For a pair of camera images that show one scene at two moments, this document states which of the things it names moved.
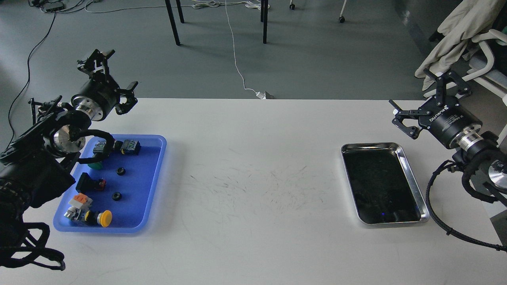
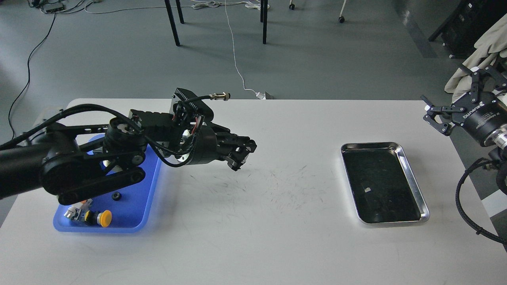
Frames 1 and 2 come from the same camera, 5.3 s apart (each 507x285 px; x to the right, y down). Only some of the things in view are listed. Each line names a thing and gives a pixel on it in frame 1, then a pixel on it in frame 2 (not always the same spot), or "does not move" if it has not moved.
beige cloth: (470, 18) -> (493, 42)
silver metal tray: (383, 189) does not move
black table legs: (264, 8) does not move
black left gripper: (99, 95) -> (202, 143)
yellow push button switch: (103, 218) does not move
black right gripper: (456, 126) -> (479, 112)
